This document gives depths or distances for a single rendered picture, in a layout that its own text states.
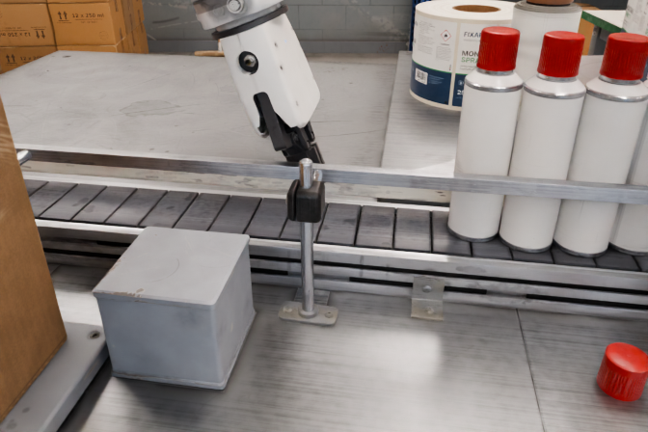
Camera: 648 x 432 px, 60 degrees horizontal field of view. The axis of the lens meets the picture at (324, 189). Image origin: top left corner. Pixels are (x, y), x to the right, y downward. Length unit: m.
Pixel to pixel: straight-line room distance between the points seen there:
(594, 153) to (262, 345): 0.34
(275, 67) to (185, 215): 0.21
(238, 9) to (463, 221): 0.29
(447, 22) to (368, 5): 4.02
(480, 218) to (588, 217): 0.10
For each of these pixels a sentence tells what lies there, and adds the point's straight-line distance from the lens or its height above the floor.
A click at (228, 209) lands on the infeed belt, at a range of 0.63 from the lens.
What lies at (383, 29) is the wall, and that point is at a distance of 4.98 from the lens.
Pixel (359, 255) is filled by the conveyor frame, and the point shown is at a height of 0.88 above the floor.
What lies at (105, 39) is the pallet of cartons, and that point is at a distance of 3.77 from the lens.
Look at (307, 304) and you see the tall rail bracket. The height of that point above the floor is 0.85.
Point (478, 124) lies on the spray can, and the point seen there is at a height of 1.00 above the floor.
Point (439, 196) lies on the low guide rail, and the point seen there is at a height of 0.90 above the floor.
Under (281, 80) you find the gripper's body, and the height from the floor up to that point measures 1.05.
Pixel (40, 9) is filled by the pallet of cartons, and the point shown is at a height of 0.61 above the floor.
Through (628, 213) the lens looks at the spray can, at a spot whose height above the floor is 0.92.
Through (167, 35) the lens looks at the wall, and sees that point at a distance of 5.19.
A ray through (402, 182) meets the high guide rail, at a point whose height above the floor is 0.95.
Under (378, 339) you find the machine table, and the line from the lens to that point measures 0.53.
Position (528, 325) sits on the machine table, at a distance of 0.57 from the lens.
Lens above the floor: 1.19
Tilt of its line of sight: 27 degrees down
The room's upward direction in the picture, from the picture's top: straight up
